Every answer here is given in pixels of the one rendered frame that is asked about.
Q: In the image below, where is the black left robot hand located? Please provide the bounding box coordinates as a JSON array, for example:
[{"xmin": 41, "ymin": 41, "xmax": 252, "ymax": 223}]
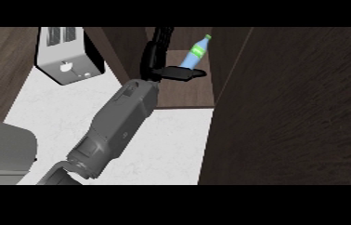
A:
[{"xmin": 138, "ymin": 26, "xmax": 208, "ymax": 84}]

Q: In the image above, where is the blue water bottle green label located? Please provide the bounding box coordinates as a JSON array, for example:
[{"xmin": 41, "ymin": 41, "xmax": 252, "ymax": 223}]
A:
[{"xmin": 178, "ymin": 33, "xmax": 214, "ymax": 72}]

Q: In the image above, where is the brown wooden cabinet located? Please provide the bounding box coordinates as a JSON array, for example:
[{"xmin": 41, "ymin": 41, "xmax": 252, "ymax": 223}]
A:
[{"xmin": 84, "ymin": 26, "xmax": 254, "ymax": 111}]

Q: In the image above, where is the dark wooden cabinet door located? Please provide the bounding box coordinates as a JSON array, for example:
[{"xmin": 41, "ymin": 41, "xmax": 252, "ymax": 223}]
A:
[{"xmin": 196, "ymin": 26, "xmax": 351, "ymax": 186}]

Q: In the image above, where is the white toaster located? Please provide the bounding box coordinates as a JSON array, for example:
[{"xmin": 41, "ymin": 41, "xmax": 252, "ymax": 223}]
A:
[{"xmin": 34, "ymin": 26, "xmax": 107, "ymax": 86}]

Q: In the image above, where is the dark wooden panel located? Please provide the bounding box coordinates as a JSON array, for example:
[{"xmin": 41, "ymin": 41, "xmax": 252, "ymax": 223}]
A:
[{"xmin": 0, "ymin": 26, "xmax": 41, "ymax": 123}]

